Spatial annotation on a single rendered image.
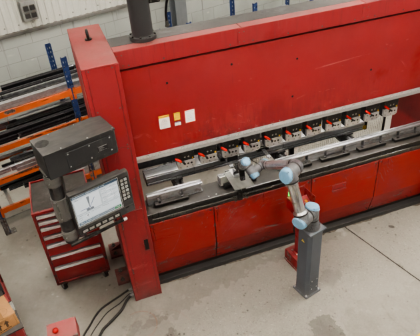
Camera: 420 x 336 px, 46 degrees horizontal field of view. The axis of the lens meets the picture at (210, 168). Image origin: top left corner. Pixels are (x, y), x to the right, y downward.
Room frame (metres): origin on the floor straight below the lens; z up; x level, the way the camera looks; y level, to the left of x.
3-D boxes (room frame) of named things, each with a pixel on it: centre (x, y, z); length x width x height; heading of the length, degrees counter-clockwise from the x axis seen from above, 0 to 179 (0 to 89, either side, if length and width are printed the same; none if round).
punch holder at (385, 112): (3.98, -1.71, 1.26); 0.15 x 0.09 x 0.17; 107
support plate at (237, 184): (3.39, -0.24, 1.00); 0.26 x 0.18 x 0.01; 17
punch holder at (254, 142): (3.58, -0.37, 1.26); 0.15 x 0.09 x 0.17; 107
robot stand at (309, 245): (2.96, -0.79, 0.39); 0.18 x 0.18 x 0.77; 31
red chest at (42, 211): (3.43, 1.34, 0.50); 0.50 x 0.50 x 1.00; 17
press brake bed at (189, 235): (3.67, -0.84, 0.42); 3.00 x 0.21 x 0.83; 107
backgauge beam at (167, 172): (3.93, -0.50, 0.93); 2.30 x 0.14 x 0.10; 107
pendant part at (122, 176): (2.73, 0.79, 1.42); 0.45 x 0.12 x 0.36; 124
